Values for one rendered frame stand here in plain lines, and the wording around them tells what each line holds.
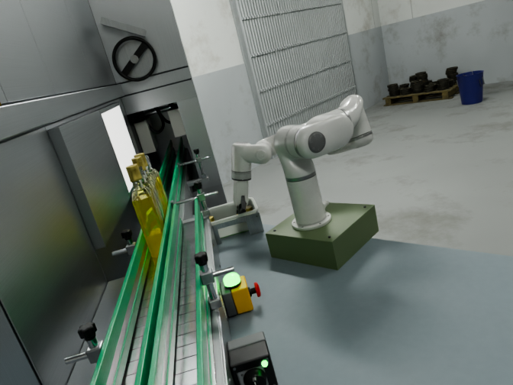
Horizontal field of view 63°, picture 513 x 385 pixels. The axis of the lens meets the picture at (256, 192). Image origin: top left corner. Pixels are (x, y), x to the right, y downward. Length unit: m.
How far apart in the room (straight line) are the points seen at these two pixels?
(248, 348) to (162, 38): 1.71
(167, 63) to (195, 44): 2.83
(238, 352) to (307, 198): 0.55
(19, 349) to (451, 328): 0.82
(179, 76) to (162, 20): 0.27
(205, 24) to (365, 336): 4.61
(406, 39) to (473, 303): 7.62
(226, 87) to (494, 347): 4.65
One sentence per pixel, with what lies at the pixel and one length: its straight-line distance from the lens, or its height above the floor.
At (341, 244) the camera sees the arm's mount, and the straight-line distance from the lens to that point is 1.23.
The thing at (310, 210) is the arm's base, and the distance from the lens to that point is 1.28.
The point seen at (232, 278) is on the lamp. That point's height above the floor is 0.85.
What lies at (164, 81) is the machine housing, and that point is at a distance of 2.27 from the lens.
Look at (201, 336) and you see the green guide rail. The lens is 0.73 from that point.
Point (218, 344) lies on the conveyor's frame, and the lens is 0.85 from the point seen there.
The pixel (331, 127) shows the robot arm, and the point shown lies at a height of 1.13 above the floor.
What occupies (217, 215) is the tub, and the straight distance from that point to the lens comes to 1.71.
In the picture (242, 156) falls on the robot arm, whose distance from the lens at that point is 1.53.
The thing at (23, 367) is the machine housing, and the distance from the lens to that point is 0.85.
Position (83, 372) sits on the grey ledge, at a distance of 0.95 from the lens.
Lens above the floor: 1.37
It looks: 18 degrees down
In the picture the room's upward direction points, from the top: 14 degrees counter-clockwise
